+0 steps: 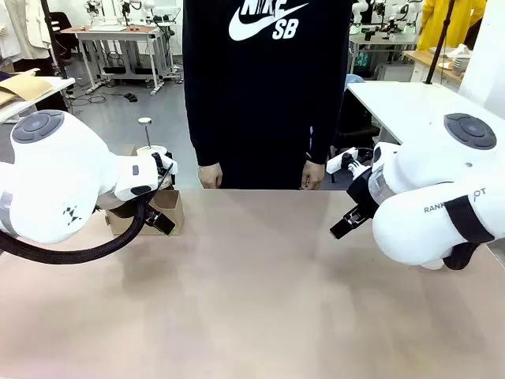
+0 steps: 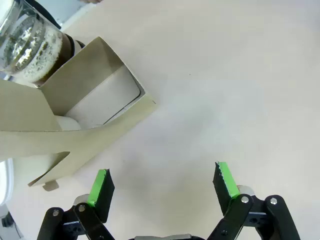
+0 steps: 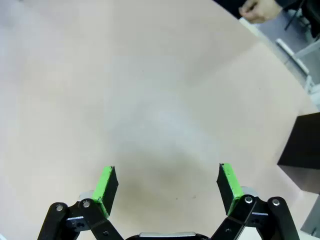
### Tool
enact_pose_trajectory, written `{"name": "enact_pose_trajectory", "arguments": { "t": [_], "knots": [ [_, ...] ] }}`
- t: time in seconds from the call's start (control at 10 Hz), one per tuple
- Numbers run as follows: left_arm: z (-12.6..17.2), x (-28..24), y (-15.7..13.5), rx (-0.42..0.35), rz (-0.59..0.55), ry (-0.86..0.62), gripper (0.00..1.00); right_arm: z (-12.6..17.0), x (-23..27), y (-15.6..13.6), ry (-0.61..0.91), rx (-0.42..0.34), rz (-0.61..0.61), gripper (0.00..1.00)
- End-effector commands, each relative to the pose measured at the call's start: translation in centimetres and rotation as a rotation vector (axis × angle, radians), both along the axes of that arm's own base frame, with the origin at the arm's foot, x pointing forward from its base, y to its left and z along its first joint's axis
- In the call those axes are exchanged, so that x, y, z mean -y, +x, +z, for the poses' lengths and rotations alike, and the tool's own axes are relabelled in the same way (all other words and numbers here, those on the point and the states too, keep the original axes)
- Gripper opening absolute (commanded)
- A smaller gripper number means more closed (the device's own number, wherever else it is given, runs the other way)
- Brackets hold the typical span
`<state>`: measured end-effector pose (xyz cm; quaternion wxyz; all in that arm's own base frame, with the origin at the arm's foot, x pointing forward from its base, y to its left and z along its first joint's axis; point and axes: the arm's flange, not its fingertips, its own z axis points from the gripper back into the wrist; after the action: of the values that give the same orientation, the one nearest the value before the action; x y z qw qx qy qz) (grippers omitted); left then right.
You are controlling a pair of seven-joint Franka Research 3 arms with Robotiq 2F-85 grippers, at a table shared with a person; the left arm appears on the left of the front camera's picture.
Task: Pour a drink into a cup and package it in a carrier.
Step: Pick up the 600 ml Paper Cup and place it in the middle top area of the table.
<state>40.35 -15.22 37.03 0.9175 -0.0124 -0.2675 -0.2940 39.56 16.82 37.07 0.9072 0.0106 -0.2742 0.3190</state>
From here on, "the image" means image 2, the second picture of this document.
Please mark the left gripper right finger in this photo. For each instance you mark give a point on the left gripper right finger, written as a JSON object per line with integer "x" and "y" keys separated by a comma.
{"x": 225, "y": 190}

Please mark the clear glass with white contents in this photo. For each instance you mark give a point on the clear glass with white contents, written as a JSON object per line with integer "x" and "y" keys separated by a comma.
{"x": 25, "y": 50}

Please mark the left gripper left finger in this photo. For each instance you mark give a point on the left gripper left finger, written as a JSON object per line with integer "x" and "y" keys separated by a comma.
{"x": 102, "y": 197}

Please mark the white lidded paper cup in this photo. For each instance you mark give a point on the white lidded paper cup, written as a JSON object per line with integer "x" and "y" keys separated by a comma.
{"x": 107, "y": 97}

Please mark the brown cardboard cup carrier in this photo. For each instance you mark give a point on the brown cardboard cup carrier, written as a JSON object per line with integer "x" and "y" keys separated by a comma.
{"x": 25, "y": 107}

